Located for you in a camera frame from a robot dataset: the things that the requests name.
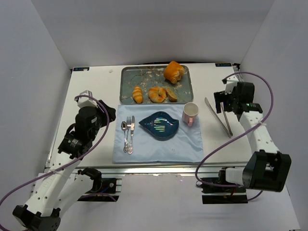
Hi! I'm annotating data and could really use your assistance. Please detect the metal tongs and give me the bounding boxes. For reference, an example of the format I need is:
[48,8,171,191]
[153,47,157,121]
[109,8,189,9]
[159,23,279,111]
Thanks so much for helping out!
[204,97,233,138]

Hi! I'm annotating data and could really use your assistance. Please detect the brown bread slice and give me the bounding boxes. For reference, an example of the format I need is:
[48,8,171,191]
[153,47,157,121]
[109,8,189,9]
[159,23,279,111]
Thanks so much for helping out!
[165,87,178,102]

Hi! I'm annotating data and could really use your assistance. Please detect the golden croissant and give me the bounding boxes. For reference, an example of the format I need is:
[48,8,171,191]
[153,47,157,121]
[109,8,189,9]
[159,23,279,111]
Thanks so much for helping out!
[148,86,167,103]

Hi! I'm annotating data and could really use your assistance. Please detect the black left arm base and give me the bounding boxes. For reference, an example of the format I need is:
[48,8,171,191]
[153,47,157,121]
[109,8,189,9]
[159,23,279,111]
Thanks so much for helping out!
[78,178,122,202]

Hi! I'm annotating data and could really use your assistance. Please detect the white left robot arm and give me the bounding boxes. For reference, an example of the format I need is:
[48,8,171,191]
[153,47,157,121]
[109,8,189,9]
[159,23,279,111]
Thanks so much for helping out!
[13,98,116,231]

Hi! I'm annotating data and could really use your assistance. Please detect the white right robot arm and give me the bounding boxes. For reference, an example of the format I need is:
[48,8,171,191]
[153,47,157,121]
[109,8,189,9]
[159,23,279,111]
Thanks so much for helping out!
[214,78,291,192]

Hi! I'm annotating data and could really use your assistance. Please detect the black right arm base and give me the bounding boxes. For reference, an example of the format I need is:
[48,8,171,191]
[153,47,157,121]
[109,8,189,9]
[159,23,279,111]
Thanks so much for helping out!
[196,181,248,205]

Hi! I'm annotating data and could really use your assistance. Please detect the large torn orange bread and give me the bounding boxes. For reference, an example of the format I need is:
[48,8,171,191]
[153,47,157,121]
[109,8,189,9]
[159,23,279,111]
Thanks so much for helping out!
[164,61,185,84]

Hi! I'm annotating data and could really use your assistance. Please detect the silver spoon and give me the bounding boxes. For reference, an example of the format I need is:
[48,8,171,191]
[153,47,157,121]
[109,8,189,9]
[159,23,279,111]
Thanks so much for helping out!
[121,121,128,153]

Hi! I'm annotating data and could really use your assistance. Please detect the silver fork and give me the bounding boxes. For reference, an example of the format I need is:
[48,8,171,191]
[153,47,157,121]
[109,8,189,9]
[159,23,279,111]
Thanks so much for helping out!
[126,116,131,152]

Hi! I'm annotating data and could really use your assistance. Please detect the pink mug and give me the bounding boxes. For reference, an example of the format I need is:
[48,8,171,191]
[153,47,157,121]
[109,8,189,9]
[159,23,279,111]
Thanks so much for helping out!
[182,103,199,127]

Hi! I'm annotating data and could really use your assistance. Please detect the right blue table label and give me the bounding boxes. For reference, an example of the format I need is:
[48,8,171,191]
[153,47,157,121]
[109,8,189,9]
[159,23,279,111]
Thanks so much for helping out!
[215,63,232,67]

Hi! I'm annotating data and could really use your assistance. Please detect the blue table label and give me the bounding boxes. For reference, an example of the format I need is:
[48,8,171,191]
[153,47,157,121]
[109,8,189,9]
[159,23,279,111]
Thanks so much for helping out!
[215,63,232,67]
[73,67,90,72]

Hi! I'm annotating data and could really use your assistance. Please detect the silver table knife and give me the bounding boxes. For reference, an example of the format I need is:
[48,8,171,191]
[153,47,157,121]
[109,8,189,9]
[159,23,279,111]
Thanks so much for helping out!
[128,116,135,154]

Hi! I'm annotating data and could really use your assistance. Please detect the small striped croissant roll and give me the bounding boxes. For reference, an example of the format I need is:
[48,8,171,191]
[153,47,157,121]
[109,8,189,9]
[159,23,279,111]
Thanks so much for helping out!
[132,86,143,103]

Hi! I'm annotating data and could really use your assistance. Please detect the left blue table label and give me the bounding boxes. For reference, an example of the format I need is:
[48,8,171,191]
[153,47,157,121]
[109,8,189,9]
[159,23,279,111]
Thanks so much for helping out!
[73,67,90,72]

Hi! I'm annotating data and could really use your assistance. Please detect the dark blue leaf plate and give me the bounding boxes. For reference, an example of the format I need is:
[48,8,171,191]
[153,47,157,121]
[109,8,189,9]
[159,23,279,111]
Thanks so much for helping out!
[139,111,180,140]

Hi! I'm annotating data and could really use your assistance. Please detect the light blue cloth napkin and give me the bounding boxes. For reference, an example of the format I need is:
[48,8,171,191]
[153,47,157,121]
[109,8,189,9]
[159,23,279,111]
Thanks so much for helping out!
[113,104,204,164]

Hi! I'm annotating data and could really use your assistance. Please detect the floral metal tray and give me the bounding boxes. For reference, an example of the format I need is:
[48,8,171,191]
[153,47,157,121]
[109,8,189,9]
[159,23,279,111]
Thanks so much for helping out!
[119,65,193,105]

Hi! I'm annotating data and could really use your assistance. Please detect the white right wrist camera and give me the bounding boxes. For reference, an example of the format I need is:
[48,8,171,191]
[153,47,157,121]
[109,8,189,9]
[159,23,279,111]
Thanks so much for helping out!
[222,76,239,95]

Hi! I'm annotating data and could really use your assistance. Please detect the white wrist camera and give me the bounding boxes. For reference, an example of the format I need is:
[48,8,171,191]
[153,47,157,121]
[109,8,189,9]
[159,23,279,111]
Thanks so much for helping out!
[75,90,97,108]
[222,76,239,95]

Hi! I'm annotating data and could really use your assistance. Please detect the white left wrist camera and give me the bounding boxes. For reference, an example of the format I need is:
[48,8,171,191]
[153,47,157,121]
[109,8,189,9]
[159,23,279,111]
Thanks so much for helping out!
[75,90,97,108]

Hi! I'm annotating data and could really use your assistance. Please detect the aluminium frame rail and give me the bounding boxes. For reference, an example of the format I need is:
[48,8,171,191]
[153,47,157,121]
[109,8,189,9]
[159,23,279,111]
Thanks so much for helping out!
[44,162,256,175]

